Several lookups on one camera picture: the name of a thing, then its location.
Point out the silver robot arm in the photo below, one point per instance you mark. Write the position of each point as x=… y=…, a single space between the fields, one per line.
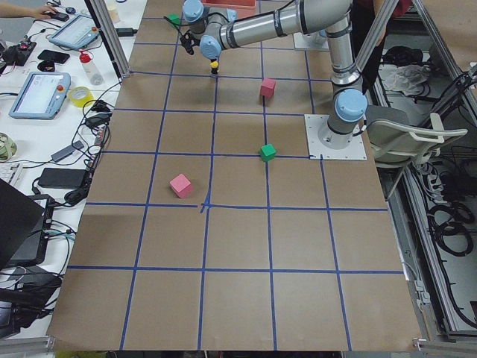
x=216 y=29

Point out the green cube centre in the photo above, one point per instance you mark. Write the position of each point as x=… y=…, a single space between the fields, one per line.
x=267 y=152

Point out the green cube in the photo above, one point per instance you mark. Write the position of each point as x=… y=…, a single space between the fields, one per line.
x=267 y=152
x=174 y=18

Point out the brown paper table cover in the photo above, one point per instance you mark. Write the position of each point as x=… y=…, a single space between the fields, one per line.
x=289 y=255

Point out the pink cube front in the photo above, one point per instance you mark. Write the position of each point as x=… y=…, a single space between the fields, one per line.
x=181 y=186

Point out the pink cube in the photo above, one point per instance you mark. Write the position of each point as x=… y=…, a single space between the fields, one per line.
x=181 y=186
x=267 y=88

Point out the pink cube near centre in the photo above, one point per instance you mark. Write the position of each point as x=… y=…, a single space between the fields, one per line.
x=267 y=88

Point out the grey office chair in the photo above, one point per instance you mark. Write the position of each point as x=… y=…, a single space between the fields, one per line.
x=395 y=143

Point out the black power adapter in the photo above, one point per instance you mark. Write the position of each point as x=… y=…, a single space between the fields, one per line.
x=54 y=178

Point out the green cube far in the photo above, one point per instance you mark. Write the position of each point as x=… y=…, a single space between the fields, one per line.
x=174 y=18

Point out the yellow tape roll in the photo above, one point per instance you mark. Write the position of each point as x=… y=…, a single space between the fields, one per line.
x=80 y=97

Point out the red cap squeeze bottle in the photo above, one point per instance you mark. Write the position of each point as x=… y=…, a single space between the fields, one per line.
x=90 y=69

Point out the pink plastic bin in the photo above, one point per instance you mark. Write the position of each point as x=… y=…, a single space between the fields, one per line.
x=240 y=4

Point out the person in red hoodie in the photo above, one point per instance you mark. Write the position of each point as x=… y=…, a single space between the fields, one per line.
x=362 y=15

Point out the paper cup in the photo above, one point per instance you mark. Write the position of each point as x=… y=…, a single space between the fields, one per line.
x=113 y=12

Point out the teach pendant near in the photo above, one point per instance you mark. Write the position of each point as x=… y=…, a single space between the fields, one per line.
x=41 y=96

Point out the teach pendant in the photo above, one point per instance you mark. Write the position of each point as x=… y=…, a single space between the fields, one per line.
x=41 y=96
x=76 y=34

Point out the black laptop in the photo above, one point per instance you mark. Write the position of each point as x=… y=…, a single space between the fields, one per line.
x=24 y=222

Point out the teach pendant far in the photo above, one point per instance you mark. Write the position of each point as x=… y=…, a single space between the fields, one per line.
x=76 y=34

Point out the black smartphone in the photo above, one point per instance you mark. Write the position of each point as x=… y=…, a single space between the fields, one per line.
x=54 y=56

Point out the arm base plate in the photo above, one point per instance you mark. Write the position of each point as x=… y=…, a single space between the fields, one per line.
x=323 y=144
x=316 y=41

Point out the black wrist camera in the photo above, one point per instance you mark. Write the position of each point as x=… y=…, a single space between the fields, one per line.
x=188 y=42

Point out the aluminium frame post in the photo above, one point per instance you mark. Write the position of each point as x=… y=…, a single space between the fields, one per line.
x=100 y=16

